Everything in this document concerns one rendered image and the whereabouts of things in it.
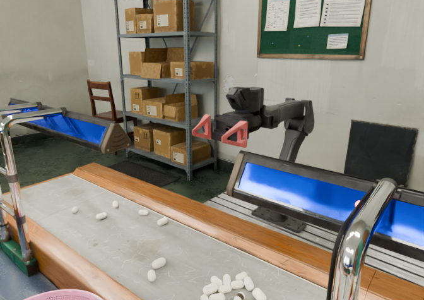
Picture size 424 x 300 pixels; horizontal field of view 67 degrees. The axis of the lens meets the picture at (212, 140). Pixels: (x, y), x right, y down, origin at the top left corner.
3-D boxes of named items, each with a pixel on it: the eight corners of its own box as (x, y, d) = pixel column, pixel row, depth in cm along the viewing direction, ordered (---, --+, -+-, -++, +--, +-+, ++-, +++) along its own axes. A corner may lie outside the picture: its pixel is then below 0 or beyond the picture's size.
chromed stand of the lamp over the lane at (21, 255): (60, 224, 114) (41, 100, 101) (91, 245, 102) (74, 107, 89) (0, 250, 99) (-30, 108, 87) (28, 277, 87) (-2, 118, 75)
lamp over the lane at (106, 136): (25, 115, 118) (22, 96, 116) (132, 147, 81) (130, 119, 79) (1, 119, 112) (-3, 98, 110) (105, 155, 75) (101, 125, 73)
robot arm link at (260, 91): (259, 91, 84) (281, 86, 92) (233, 88, 89) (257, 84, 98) (257, 133, 87) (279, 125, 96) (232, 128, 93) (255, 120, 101)
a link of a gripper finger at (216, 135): (206, 122, 77) (230, 116, 84) (186, 118, 82) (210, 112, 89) (207, 149, 79) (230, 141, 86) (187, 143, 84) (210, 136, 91)
